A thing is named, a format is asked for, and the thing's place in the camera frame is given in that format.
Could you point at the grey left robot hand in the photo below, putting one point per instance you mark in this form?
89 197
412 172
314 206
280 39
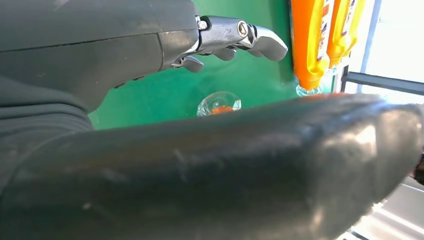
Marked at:
232 172

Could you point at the orange Tide detergent bottle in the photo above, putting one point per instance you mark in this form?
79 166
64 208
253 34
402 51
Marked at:
219 104

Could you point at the large green table mat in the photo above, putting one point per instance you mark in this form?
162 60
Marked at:
172 96

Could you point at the dark metal bar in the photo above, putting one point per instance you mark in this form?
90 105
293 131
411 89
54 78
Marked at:
387 82

